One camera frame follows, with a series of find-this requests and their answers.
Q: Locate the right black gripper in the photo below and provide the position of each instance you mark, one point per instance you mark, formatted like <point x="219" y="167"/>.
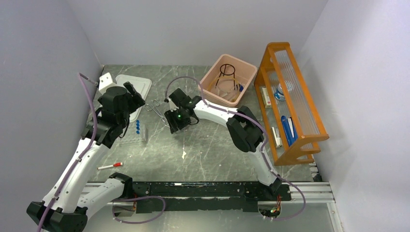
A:
<point x="174" y="124"/>

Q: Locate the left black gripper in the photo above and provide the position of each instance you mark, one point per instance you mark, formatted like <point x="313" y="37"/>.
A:
<point x="135" y="100"/>

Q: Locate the metal crucible tongs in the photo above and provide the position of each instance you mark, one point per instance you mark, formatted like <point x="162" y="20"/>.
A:
<point x="153" y="106"/>

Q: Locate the yellow rubber tube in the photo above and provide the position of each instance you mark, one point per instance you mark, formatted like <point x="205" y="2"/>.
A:
<point x="225" y="86"/>

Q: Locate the black iron ring stand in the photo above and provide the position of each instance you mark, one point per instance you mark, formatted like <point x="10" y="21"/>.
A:
<point x="227" y="70"/>

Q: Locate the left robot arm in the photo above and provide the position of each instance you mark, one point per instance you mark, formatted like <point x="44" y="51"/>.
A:
<point x="64" y="208"/>

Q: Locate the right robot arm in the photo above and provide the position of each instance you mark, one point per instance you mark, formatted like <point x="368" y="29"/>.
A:
<point x="245" y="131"/>

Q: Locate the white plastic tray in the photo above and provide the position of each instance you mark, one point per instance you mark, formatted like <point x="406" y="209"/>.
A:
<point x="141" y="85"/>

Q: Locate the clear well plate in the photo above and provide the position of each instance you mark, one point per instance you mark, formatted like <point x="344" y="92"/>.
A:
<point x="132" y="138"/>

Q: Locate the pink plastic bin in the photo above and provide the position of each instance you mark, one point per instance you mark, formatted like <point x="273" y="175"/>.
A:
<point x="244" y="75"/>

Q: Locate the red white marker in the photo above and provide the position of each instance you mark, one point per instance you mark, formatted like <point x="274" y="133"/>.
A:
<point x="118" y="164"/>

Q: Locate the small white box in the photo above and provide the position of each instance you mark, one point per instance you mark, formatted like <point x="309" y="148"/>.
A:
<point x="265" y="97"/>

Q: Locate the white blue bottle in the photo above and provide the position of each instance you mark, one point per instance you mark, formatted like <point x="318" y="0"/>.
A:
<point x="279" y="94"/>

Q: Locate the blue pen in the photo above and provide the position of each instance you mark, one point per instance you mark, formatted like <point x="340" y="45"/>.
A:
<point x="289" y="129"/>

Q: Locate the orange wooden rack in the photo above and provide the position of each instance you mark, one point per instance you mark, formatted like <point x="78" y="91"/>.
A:
<point x="279" y="65"/>

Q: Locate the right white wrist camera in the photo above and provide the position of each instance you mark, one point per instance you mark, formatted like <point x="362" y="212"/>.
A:
<point x="172" y="105"/>

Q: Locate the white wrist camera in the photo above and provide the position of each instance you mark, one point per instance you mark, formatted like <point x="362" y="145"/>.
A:
<point x="106" y="81"/>
<point x="172" y="105"/>

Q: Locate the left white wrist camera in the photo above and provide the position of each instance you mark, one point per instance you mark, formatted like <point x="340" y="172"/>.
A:
<point x="106" y="81"/>

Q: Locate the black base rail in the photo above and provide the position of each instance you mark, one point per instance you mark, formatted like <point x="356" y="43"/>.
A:
<point x="248" y="196"/>

